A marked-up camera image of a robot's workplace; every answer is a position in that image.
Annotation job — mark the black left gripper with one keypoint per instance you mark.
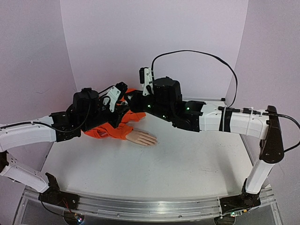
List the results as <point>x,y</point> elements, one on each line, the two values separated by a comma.
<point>119,112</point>

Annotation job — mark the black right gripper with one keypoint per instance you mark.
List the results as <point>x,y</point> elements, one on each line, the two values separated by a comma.
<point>135,102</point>

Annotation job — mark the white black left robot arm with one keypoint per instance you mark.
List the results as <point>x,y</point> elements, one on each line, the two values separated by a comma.
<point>89,110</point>

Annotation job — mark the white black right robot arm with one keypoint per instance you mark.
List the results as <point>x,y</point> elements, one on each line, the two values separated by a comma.
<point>162,98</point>

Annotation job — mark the orange sweatshirt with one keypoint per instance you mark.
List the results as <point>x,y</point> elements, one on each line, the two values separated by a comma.
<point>122,132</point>

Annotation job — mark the mannequin hand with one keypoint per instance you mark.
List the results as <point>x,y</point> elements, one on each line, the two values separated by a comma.
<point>141,138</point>

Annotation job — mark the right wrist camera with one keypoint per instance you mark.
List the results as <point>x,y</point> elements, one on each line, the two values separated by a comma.
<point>146,80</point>

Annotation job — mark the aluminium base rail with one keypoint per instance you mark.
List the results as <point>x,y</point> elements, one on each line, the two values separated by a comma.
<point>87,209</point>

